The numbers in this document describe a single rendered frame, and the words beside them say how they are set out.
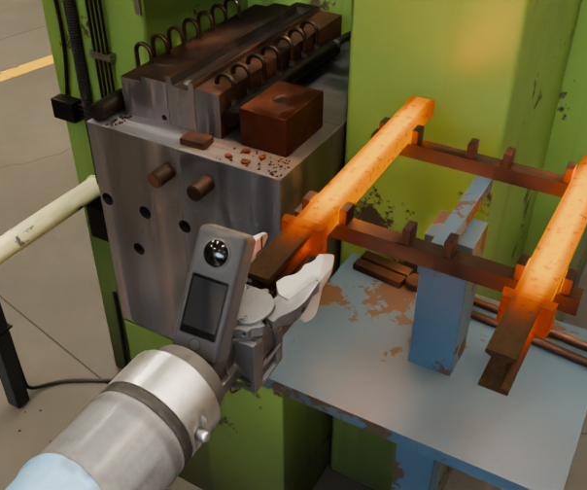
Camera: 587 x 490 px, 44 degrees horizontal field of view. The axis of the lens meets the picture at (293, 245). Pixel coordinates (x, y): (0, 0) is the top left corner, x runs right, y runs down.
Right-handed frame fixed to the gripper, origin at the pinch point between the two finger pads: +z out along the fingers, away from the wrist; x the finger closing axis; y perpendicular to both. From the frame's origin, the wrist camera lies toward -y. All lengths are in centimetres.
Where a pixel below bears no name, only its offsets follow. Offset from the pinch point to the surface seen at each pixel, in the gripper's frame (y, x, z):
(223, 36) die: 4, -45, 55
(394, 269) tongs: 25.2, 0.3, 31.7
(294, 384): 26.3, -2.3, 4.6
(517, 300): -1.9, 22.8, 0.0
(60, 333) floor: 103, -106, 51
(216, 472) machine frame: 93, -35, 27
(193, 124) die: 10, -37, 33
